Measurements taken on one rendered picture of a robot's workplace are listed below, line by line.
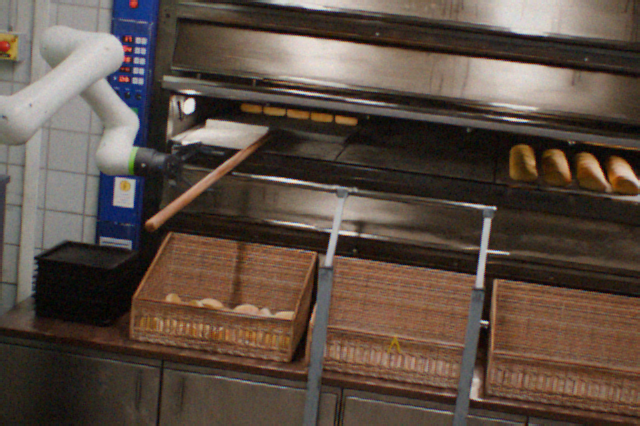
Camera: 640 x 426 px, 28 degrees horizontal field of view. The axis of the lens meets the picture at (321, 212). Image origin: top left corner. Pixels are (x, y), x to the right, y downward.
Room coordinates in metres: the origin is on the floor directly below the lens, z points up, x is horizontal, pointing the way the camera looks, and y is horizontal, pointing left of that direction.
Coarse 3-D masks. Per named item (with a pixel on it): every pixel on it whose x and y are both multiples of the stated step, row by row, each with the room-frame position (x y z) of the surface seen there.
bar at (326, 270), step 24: (192, 168) 4.23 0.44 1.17; (216, 168) 4.23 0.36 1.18; (336, 192) 4.17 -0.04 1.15; (360, 192) 4.16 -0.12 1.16; (384, 192) 4.15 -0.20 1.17; (336, 216) 4.10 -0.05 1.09; (336, 240) 4.04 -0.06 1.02; (480, 264) 3.97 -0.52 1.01; (480, 288) 3.90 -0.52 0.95; (480, 312) 3.88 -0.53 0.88; (312, 360) 3.94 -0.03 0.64; (312, 384) 3.94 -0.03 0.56; (312, 408) 3.94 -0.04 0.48; (456, 408) 3.88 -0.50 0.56
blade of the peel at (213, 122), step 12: (216, 120) 5.24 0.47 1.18; (228, 120) 5.27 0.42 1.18; (240, 120) 5.31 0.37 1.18; (252, 120) 5.34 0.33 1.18; (264, 120) 5.38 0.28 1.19; (264, 132) 5.05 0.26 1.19; (288, 132) 5.04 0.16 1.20; (300, 132) 5.03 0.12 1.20; (312, 132) 5.20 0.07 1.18; (324, 132) 5.23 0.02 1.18; (336, 132) 5.27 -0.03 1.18; (348, 132) 5.30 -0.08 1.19
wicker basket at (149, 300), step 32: (160, 256) 4.43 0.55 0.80; (192, 256) 4.56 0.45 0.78; (224, 256) 4.55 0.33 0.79; (256, 256) 4.54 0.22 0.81; (288, 256) 4.53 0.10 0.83; (160, 288) 4.48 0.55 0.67; (192, 288) 4.53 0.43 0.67; (224, 288) 4.52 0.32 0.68; (256, 288) 4.51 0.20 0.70; (288, 288) 4.50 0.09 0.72; (192, 320) 4.10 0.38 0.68; (224, 320) 4.09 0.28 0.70; (256, 320) 4.08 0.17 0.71; (288, 320) 4.07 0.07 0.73; (224, 352) 4.09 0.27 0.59; (256, 352) 4.09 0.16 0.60; (288, 352) 4.07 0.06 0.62
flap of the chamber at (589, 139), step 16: (224, 96) 4.52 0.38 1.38; (240, 96) 4.44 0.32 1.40; (256, 96) 4.43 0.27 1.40; (272, 96) 4.43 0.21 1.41; (288, 96) 4.42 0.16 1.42; (336, 112) 4.58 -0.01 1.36; (352, 112) 4.44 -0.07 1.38; (368, 112) 4.38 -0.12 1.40; (384, 112) 4.38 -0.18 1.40; (400, 112) 4.37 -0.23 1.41; (464, 128) 4.51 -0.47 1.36; (480, 128) 4.37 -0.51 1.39; (496, 128) 4.33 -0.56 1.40; (512, 128) 4.33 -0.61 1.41; (528, 128) 4.32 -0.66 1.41; (592, 144) 4.41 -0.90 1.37; (608, 144) 4.30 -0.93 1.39; (624, 144) 4.28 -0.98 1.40
